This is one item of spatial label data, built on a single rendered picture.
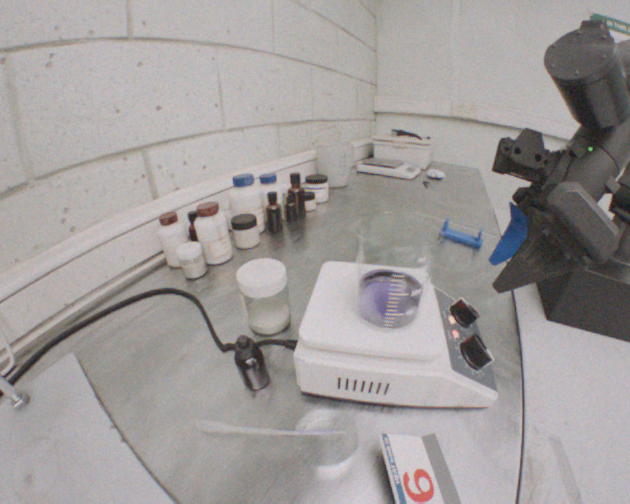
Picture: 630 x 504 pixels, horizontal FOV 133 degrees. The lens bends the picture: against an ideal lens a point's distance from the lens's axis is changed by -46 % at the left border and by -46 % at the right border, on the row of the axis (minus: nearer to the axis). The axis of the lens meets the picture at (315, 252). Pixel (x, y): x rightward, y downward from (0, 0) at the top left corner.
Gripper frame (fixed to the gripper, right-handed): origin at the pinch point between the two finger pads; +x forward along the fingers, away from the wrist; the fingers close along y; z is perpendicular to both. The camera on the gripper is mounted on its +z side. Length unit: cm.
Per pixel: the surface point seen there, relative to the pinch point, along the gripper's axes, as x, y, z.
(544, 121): -60, -132, 0
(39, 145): 21, 30, 56
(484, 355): 8.2, 5.4, -4.1
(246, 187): 23.2, -7.8, 41.6
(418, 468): 14.7, 14.8, -5.6
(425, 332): 9.1, 8.7, 2.2
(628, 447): 2.9, 4.6, -27.0
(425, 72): -43, -126, 71
